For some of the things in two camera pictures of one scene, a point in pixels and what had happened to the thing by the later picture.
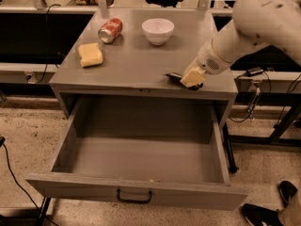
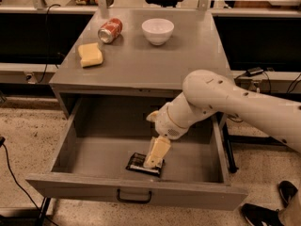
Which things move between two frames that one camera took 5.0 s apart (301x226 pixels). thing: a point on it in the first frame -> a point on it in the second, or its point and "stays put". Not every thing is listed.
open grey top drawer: (168, 151) stays put
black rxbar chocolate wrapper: (174, 77) -> (136, 163)
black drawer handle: (134, 201) stays put
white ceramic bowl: (157, 30) stays put
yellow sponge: (90, 55) stays put
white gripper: (206, 61) -> (164, 123)
